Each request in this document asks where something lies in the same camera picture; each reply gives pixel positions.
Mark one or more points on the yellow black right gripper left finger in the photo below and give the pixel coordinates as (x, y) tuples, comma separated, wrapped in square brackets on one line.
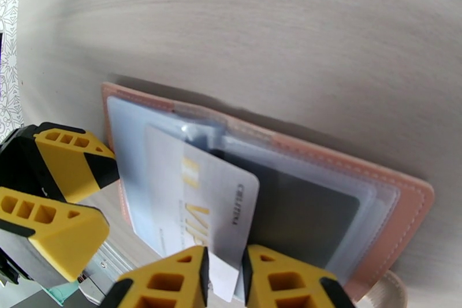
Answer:
[(169, 281)]

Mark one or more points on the pink leather card holder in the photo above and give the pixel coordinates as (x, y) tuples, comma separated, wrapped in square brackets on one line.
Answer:
[(397, 216)]

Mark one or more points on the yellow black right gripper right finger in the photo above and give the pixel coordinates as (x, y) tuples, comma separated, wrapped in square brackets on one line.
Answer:
[(285, 281)]

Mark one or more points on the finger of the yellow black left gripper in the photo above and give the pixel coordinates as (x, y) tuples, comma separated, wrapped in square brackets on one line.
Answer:
[(54, 238), (72, 159)]

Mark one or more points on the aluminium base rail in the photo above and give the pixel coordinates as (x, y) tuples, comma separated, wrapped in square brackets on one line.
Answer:
[(112, 260)]

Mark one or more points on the black VIP card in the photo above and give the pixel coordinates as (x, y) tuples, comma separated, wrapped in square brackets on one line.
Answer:
[(306, 216)]

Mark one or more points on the white VIP card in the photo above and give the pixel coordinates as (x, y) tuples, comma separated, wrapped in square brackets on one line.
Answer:
[(223, 202)]

